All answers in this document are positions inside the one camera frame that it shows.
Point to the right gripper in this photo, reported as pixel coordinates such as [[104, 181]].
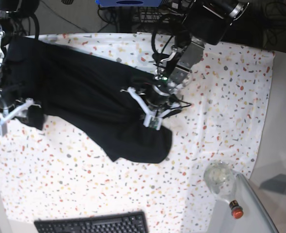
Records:
[[10, 97]]

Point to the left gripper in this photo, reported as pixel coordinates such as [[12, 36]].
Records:
[[157, 98]]

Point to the black t-shirt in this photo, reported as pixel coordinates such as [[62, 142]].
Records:
[[88, 92]]

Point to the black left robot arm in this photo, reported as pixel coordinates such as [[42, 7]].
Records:
[[205, 22]]

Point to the terrazzo pattern tablecloth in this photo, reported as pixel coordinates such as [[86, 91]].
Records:
[[60, 172]]

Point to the clear glass bottle red cap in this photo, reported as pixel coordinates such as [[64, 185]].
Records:
[[221, 181]]

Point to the blue box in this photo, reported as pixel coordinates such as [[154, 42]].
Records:
[[128, 3]]

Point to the black computer keyboard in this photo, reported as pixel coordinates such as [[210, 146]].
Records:
[[134, 222]]

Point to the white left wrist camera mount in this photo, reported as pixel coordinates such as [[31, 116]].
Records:
[[145, 109]]

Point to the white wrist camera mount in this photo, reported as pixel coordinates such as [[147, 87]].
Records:
[[145, 109], [19, 109]]

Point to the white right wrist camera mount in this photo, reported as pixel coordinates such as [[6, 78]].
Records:
[[19, 109]]

